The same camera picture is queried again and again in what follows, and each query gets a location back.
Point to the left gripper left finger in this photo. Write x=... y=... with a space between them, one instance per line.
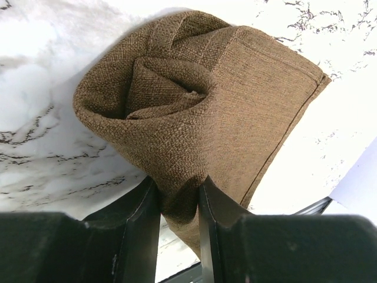
x=118 y=243

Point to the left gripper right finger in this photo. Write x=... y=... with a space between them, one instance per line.
x=238 y=246

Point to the brown cloth napkin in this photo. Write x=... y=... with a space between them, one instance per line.
x=189 y=96

